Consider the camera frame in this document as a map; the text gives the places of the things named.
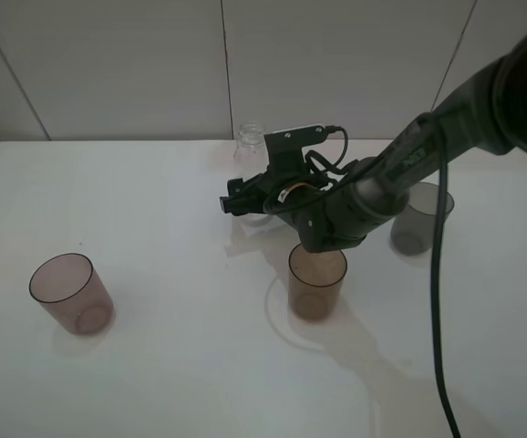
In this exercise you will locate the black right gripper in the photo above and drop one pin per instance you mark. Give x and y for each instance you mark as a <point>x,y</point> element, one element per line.
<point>325,219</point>

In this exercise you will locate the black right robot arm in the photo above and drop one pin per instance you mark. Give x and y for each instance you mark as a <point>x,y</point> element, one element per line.
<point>488,111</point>

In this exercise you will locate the brown translucent middle cup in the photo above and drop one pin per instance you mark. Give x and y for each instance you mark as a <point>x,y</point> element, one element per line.
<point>315,281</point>

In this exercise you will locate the brown translucent cup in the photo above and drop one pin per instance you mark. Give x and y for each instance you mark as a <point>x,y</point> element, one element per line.
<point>315,281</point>
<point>69,288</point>

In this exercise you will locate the grey translucent plastic cup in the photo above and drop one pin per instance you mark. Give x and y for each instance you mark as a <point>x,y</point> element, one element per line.
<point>412,230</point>

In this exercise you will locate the brown translucent left cup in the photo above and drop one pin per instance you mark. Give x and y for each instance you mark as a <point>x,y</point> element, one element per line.
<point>69,288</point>

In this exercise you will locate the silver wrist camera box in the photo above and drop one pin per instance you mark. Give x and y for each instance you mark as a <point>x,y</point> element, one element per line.
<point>287,145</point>

